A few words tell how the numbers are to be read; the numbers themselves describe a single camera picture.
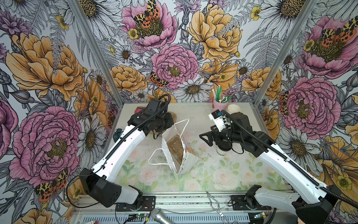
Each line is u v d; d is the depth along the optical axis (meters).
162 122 0.63
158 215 0.68
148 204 0.73
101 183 0.38
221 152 0.83
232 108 1.02
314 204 0.39
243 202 0.73
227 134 0.59
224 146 0.85
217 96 1.05
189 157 0.68
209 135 0.62
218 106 1.04
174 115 1.05
